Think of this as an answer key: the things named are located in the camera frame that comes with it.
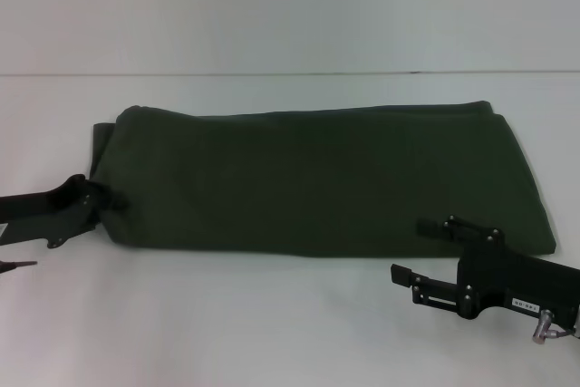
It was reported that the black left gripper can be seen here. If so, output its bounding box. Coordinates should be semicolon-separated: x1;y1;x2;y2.
0;173;131;250

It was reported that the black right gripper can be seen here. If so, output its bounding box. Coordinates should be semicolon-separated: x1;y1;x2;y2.
390;213;580;327

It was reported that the thin dark right wrist cable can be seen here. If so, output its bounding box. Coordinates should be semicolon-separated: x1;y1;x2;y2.
550;321;580;341

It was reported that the small silver connector plug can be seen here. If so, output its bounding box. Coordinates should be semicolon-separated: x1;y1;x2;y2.
531;308;557;343

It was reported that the dark green t-shirt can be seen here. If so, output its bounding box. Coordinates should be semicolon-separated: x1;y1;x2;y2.
92;103;563;258

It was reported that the thin dark wrist cable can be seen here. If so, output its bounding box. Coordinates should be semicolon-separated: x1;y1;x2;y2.
550;321;580;341
0;258;39;274

